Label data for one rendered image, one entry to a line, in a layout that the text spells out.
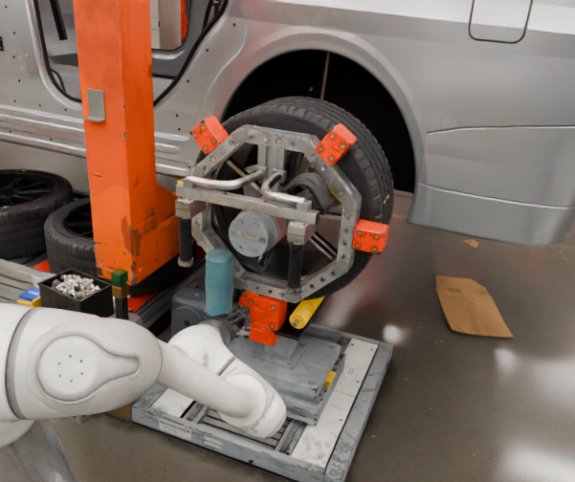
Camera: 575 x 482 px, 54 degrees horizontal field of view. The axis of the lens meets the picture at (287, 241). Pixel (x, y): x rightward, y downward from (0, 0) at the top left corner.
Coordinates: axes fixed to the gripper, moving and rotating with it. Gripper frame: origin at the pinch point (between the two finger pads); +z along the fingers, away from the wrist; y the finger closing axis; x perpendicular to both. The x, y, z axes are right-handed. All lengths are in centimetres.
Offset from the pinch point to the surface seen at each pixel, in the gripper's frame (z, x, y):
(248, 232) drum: 11.2, -20.6, 5.3
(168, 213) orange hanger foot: 52, -15, 51
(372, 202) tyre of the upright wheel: 29, -34, -26
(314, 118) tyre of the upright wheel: 25, -56, -6
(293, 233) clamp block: 1.0, -24.2, -10.3
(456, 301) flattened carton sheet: 171, 23, -65
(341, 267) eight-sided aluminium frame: 26.0, -12.9, -20.5
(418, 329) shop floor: 138, 33, -48
